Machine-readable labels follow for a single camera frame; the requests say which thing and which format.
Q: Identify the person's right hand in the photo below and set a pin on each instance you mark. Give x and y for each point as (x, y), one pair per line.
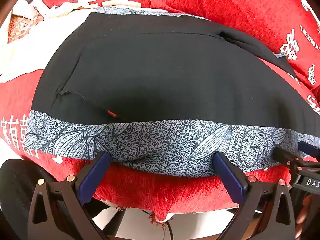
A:
(303, 215)

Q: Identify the red gold patterned cushion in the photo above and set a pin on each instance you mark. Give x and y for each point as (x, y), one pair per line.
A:
(21, 27)

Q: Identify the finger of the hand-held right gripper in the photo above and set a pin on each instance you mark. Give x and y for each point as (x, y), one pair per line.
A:
(310, 151)
(287, 157)

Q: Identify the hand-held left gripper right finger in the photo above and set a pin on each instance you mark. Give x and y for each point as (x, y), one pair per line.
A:
(228, 172)

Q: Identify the black pants with patterned waistband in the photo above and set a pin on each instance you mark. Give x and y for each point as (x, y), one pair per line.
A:
(162, 75)

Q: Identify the red printed sofa seat cover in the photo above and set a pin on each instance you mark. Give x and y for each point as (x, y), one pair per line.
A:
(155, 192)

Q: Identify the crumpled white cloth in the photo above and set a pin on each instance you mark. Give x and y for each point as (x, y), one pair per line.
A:
(50, 10)

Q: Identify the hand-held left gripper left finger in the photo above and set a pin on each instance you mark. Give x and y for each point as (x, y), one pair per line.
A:
(96, 172)

